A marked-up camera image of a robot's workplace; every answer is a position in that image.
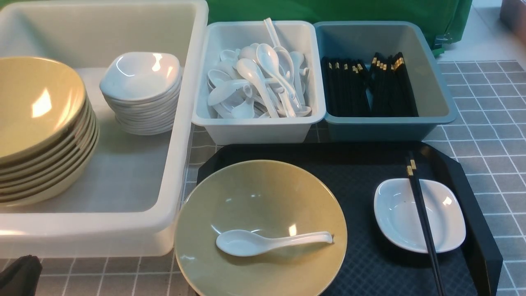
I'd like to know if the yellow-green noodle bowl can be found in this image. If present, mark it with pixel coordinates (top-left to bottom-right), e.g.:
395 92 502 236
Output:
174 160 348 296

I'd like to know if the green cloth backdrop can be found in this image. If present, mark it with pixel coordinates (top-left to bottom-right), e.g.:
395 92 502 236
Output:
208 0 472 56

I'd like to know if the white square sauce dish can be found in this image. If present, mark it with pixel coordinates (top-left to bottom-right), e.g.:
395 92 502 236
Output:
374 178 466 254

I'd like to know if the large white plastic tub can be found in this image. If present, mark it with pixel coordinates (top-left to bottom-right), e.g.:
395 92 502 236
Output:
1 0 208 258

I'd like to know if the black serving tray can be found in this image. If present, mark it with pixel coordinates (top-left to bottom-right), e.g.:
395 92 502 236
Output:
197 142 503 296

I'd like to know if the pile of black chopsticks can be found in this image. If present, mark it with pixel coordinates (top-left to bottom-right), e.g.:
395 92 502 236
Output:
321 52 419 117

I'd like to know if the stack of yellow-green bowls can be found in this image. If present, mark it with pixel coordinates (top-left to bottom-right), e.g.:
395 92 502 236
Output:
0 56 100 208

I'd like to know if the black chopstick pair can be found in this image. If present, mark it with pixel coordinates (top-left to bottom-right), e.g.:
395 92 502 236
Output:
406 151 446 296

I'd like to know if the dark object bottom left corner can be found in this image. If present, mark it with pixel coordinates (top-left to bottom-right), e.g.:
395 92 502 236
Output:
0 255 43 296

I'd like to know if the pile of white spoons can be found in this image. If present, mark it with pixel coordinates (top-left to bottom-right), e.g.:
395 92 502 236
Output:
206 18 312 119

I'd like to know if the stack of white dishes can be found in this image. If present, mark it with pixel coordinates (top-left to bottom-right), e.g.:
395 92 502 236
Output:
99 52 182 136

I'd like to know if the blue-grey chopstick bin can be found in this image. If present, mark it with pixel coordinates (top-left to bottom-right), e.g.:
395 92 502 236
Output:
314 21 458 142

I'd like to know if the white spoon bin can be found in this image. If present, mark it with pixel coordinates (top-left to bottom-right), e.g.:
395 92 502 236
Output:
192 21 326 146

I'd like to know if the white soup spoon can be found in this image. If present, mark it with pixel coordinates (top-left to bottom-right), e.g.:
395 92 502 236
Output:
216 230 334 257

